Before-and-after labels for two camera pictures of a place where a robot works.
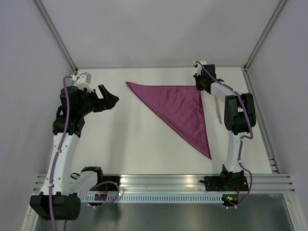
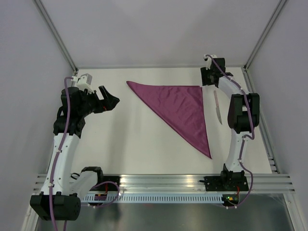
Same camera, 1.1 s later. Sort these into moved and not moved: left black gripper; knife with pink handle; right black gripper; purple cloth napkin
Moved: right black gripper
Not moved: knife with pink handle; purple cloth napkin; left black gripper
